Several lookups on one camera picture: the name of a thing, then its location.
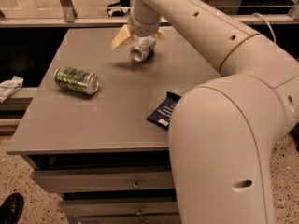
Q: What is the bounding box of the white cable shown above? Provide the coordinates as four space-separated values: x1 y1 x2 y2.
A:
251 12 278 45

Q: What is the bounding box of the grey drawer cabinet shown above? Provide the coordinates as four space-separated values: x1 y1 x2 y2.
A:
6 26 222 224

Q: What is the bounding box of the folded white cloth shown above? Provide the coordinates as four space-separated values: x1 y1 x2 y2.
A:
0 76 23 103

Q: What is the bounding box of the dark blue snack packet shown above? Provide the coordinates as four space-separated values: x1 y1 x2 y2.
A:
147 91 180 130

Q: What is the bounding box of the white 7up can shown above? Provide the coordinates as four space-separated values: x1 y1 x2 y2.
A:
130 36 156 63

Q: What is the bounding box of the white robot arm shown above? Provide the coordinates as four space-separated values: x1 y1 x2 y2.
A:
111 0 299 224

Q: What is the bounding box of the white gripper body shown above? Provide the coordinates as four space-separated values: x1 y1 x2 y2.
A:
128 7 161 37

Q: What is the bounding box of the green soda can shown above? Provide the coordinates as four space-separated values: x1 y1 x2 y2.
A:
54 67 99 95

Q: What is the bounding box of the grey drawer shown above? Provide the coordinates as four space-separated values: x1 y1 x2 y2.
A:
59 198 178 217
31 166 174 193
69 215 180 224

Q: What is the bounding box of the middle grey drawer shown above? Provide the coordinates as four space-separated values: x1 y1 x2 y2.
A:
59 198 178 217

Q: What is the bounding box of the top grey drawer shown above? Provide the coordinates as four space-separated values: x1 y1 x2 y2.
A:
31 166 174 193

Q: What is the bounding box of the black shoe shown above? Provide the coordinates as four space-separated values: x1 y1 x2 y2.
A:
0 193 24 224

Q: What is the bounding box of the bottom grey drawer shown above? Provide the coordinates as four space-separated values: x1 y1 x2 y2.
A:
69 215 180 224

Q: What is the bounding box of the grey metal railing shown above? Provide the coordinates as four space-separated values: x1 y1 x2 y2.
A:
0 0 298 27

